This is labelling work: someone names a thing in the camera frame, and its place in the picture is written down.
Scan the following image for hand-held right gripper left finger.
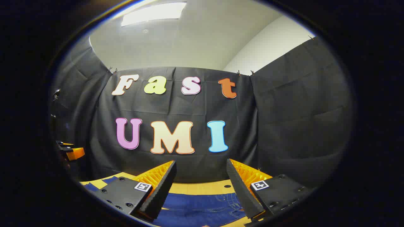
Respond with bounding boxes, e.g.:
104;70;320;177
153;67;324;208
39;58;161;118
92;160;177;220

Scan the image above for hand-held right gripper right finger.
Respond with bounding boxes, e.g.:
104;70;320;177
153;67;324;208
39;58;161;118
226;159;316;220

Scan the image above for blue jeans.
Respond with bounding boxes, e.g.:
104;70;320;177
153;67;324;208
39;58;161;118
83;176;250;227

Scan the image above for black backdrop cloth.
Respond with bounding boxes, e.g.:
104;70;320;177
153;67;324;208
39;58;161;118
49;35;354;189

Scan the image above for ceiling light panel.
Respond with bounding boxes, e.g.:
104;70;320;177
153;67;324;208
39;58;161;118
121;2;187;27

